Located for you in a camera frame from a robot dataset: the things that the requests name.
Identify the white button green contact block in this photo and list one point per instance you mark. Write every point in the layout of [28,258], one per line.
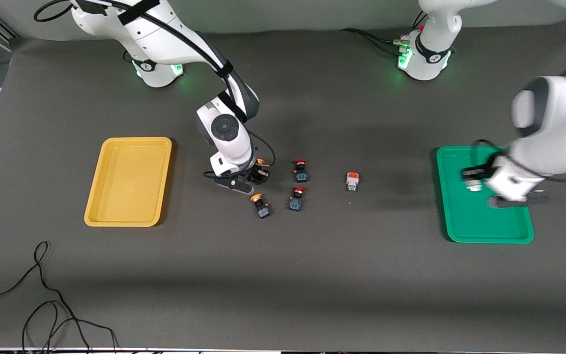
[473,186]

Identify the yellow plastic tray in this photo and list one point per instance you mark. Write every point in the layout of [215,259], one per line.
[128,182]

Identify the green plastic tray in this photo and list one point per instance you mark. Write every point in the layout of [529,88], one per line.
[469,223]

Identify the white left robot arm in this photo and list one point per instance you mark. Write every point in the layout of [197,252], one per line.
[558,113]

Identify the red button black body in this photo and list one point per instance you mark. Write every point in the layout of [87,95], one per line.
[296,201]
[301,173]

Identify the white button orange contact block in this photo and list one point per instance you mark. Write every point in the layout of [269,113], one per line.
[352,182]

